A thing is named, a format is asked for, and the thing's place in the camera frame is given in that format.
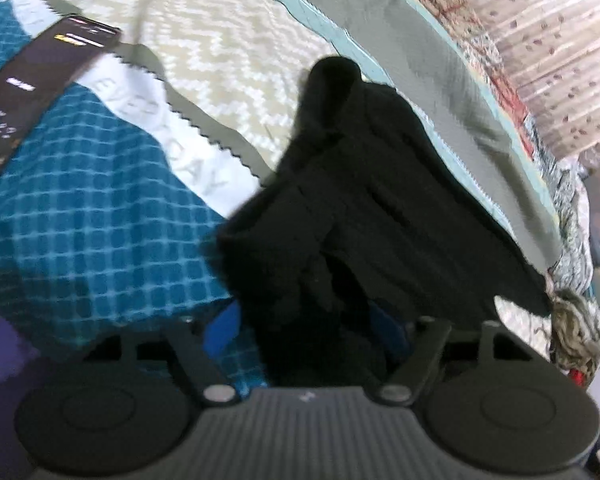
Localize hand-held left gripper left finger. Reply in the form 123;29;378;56
87;302;241;408

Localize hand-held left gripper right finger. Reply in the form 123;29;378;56
372;310;546;407

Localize black pants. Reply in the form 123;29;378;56
215;56;553;391

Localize olive green crumpled cloth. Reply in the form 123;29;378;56
545;287;600;376

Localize red cloth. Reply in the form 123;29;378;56
567;367;593;391

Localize person's purple clothing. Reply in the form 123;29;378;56
0;310;56;480

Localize floral patchwork quilt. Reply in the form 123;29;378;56
380;0;593;306

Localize black smartphone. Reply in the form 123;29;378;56
0;14;123;178

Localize beige leaf-print curtain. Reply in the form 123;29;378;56
437;0;600;161

